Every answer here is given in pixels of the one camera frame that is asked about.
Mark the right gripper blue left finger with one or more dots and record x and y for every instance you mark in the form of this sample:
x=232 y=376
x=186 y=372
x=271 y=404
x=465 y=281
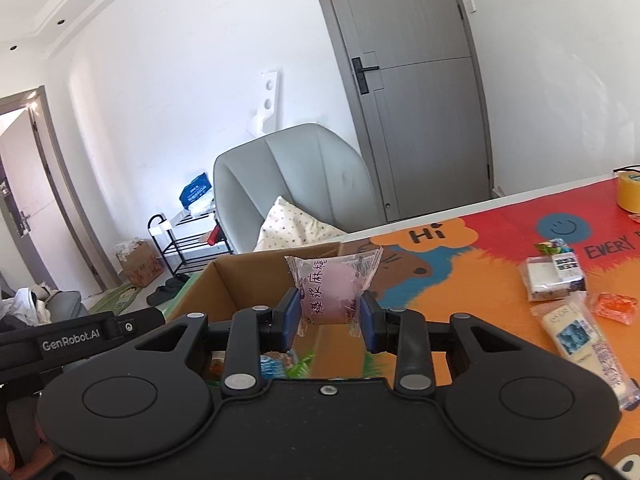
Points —
x=286 y=317

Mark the blue triangular snack pack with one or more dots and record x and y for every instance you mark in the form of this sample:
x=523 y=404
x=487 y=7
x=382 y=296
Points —
x=277 y=364

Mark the white dotted cushion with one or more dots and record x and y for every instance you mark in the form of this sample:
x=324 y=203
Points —
x=287 y=226

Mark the black shoe rack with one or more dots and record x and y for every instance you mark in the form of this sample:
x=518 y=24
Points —
x=187 y=242

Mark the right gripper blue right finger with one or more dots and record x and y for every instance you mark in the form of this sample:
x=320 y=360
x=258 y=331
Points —
x=371 y=322

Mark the white cake black label pack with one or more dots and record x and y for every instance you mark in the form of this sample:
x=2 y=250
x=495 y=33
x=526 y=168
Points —
x=552 y=277

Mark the blue plastic bag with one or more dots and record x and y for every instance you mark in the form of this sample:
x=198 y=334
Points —
x=195 y=190

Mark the black slippers pair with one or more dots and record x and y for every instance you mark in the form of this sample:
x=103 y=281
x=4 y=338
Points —
x=167 y=291

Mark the grey door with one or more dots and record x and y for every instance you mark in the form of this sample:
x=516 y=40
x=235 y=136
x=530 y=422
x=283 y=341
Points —
x=423 y=128

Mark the small blue green snack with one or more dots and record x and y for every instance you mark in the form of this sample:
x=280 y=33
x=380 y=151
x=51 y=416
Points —
x=555 y=246

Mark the purple mochi snack pack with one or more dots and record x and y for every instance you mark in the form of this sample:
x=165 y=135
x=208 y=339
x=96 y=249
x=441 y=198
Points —
x=331 y=287

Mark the black door handle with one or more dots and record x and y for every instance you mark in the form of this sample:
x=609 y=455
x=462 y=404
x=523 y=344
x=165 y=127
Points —
x=360 y=73

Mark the colourful cartoon table mat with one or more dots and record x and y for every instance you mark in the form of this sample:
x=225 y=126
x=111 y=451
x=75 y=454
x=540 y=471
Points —
x=479 y=272

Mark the green floor mat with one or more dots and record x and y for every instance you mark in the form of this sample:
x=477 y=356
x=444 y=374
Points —
x=117 y=300

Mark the rice cracker pack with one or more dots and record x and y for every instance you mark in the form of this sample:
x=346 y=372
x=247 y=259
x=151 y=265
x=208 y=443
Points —
x=215 y=369

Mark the green candy pack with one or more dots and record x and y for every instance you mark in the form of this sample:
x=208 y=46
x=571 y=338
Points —
x=302 y=368

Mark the small brown floor box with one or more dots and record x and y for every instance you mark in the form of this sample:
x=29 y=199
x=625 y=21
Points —
x=138 y=261

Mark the brown cardboard box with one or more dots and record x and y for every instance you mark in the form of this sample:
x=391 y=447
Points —
x=232 y=283

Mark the grey armchair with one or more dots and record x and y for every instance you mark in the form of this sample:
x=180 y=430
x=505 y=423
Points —
x=310 y=167

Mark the orange jelly pack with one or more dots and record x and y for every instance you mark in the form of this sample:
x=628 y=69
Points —
x=619 y=308

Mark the person's hand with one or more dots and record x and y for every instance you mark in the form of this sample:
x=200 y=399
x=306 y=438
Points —
x=25 y=452

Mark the white board with holes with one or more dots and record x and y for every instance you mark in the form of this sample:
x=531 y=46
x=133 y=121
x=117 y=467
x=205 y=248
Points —
x=265 y=120

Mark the long white blue snack pack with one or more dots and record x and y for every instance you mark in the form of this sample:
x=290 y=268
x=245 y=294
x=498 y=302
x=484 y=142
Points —
x=579 y=339

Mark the open room door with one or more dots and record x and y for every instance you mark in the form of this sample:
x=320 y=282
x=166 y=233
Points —
x=36 y=202

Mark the grey sofa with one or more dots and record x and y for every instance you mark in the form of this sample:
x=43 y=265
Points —
x=38 y=306

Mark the yellow tape roll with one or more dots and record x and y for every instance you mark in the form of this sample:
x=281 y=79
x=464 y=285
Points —
x=628 y=190

